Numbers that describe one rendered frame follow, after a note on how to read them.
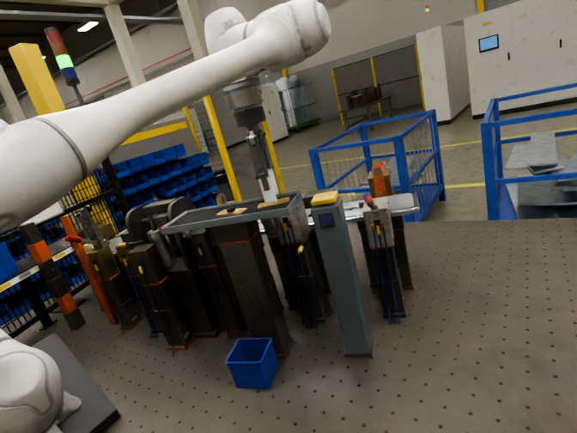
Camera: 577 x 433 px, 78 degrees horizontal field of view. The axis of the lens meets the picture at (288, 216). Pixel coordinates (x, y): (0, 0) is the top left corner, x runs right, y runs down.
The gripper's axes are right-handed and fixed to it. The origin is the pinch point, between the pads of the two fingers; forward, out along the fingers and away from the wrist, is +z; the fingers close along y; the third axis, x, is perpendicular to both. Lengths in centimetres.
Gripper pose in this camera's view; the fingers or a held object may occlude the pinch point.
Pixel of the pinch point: (270, 188)
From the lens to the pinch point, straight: 92.1
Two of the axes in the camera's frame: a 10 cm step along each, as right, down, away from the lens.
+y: 0.3, -3.2, 9.5
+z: 2.5, 9.2, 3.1
